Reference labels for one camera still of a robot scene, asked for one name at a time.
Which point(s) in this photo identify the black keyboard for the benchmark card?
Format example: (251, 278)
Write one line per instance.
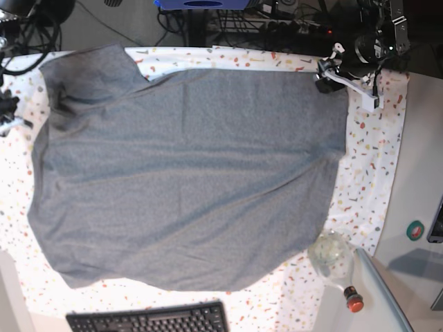
(208, 316)

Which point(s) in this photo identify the green tape roll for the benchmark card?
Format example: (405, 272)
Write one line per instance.
(415, 230)

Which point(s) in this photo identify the blue box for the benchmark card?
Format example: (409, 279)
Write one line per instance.
(206, 4)

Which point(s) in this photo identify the clear bottle with orange cap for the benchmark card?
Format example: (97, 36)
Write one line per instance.
(332, 259)

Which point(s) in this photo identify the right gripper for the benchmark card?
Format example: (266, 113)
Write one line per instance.
(8, 105)

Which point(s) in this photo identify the grey t-shirt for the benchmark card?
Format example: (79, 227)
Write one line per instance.
(200, 180)

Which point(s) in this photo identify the grey metal rail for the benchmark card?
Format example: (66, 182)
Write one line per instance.
(382, 309)

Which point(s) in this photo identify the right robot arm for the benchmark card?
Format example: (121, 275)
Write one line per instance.
(22, 32)

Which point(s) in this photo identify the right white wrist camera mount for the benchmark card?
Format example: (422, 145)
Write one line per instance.
(8, 124)

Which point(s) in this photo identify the terrazzo pattern tablecloth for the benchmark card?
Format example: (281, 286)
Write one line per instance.
(286, 300)

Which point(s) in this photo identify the black power strip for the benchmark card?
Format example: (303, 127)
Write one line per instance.
(299, 26)

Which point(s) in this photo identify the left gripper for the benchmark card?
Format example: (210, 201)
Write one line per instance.
(347, 66)

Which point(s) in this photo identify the smartphone at right edge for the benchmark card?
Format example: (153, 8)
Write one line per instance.
(435, 234)

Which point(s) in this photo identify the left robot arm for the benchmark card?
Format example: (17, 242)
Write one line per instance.
(367, 34)

